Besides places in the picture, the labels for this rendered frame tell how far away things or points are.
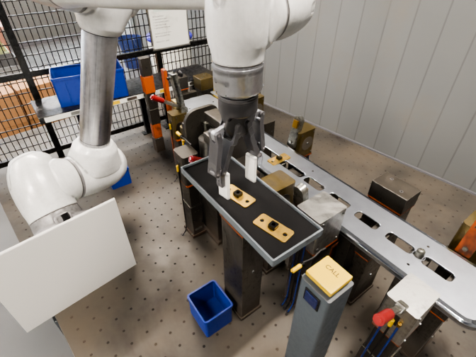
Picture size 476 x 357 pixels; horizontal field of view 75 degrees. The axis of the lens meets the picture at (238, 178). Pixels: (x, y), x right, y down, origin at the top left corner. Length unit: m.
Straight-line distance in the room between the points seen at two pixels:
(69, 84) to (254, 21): 1.19
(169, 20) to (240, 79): 1.36
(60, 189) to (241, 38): 0.83
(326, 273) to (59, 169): 0.90
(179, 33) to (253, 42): 1.41
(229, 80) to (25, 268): 0.76
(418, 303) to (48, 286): 0.97
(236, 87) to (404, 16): 2.33
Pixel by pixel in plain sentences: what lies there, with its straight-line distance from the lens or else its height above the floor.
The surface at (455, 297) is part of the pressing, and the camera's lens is 0.90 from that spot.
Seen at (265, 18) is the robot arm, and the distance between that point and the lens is 0.53.
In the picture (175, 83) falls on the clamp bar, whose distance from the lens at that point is 1.31.
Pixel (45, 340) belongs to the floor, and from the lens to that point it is 2.06.
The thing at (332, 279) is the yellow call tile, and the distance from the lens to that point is 0.61.
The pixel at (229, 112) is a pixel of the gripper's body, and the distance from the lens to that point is 0.57.
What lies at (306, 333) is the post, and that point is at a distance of 0.74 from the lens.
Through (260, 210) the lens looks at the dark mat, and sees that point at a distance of 0.70.
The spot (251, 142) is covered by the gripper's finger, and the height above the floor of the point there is 1.30.
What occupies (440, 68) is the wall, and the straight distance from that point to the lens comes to 2.76.
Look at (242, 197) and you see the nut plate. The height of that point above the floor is 1.16.
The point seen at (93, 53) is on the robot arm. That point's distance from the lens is 1.06.
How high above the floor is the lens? 1.64
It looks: 38 degrees down
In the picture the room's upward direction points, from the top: straight up
